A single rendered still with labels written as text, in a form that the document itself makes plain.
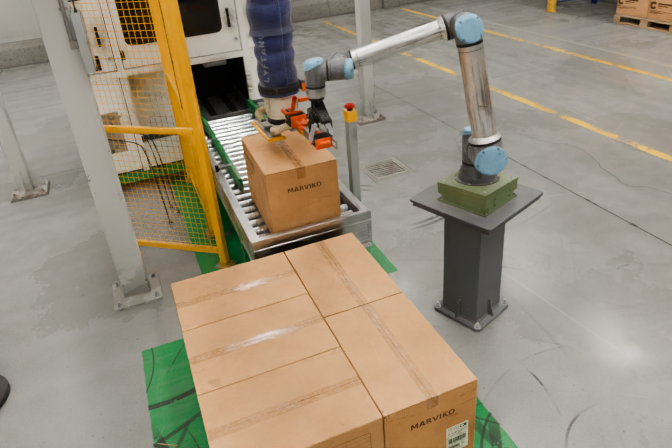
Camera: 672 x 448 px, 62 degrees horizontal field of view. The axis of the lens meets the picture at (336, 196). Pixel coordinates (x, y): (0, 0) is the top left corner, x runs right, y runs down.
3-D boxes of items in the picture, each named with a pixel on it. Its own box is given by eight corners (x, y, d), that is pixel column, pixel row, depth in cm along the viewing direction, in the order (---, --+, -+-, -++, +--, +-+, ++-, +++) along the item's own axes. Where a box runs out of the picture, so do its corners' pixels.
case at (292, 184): (250, 195, 359) (240, 137, 341) (309, 181, 370) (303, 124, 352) (274, 240, 309) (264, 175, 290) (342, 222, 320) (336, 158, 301)
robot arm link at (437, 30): (466, 4, 256) (326, 52, 263) (473, 7, 245) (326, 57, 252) (471, 29, 261) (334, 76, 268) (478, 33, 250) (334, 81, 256)
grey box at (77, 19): (86, 65, 311) (70, 10, 297) (96, 64, 312) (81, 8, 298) (87, 74, 294) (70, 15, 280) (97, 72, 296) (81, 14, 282)
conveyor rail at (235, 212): (189, 136, 501) (185, 116, 492) (195, 135, 503) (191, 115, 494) (255, 271, 309) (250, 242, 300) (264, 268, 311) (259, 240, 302)
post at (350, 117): (352, 242, 402) (342, 109, 355) (361, 239, 404) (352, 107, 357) (356, 247, 396) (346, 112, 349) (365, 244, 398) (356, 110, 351)
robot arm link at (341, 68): (352, 55, 252) (324, 57, 252) (354, 59, 241) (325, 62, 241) (353, 75, 256) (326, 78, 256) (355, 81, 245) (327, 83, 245)
